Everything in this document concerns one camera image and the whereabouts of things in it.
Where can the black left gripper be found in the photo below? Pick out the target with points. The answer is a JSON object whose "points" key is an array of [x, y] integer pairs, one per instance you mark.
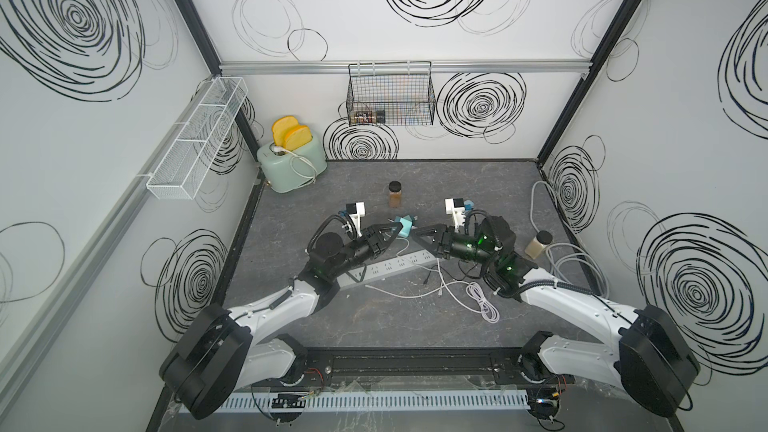
{"points": [[370, 241]]}

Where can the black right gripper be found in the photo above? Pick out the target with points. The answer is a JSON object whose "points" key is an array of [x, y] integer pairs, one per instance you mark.
{"points": [[439, 245]]}

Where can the white power strip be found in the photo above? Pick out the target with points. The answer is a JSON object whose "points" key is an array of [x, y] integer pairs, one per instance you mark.
{"points": [[420, 260]]}

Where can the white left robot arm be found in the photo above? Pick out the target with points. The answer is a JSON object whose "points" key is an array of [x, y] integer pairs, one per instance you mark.
{"points": [[227, 349]]}

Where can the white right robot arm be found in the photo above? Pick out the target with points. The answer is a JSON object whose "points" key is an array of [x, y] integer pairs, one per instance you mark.
{"points": [[638, 351]]}

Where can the brown spice bottle black lid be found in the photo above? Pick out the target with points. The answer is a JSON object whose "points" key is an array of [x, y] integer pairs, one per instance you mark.
{"points": [[394, 194]]}

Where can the clear jar black lid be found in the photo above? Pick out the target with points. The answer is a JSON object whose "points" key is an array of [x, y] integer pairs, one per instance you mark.
{"points": [[538, 244]]}

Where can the mint green toaster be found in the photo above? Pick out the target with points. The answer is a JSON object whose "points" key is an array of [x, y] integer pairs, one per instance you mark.
{"points": [[289, 171]]}

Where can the front yellow toast slice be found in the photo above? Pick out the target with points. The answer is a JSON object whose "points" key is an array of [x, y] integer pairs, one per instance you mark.
{"points": [[297, 137]]}

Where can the yellow toast slice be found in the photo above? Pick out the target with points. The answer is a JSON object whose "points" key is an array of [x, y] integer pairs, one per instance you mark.
{"points": [[297, 137], [281, 127]]}

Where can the rear yellow toast slice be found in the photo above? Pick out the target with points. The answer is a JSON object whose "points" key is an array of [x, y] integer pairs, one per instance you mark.
{"points": [[281, 127]]}

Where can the teal charger with white cable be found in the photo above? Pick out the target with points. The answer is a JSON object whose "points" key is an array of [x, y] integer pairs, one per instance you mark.
{"points": [[407, 225]]}

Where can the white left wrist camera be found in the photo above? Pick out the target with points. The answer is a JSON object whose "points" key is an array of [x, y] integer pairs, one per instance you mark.
{"points": [[355, 212]]}

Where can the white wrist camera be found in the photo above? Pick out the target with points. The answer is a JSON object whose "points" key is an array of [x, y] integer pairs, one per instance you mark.
{"points": [[355, 212], [456, 209]]}

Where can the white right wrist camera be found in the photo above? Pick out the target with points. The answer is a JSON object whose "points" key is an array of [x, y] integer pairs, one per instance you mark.
{"points": [[456, 209]]}

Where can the black wire wall basket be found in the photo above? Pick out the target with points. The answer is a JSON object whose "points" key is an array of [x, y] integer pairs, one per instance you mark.
{"points": [[391, 93]]}

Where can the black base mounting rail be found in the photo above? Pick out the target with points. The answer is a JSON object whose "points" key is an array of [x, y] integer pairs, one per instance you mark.
{"points": [[504, 365]]}

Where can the white slotted cable duct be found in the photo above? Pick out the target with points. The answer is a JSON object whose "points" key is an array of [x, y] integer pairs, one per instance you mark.
{"points": [[377, 401]]}

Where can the white wire wall shelf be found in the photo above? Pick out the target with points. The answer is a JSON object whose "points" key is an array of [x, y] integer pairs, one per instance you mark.
{"points": [[206, 124]]}

